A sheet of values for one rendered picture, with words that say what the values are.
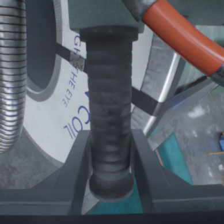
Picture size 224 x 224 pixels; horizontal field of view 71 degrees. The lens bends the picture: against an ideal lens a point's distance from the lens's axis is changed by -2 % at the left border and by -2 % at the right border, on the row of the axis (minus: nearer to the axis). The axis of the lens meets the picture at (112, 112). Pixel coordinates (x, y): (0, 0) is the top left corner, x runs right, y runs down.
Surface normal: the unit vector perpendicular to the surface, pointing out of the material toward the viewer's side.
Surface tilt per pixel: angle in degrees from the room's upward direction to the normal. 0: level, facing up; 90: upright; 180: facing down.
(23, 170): 0
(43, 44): 16
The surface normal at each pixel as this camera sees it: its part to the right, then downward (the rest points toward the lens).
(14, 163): 0.64, -0.23
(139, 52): -0.68, 0.28
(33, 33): 0.73, 0.25
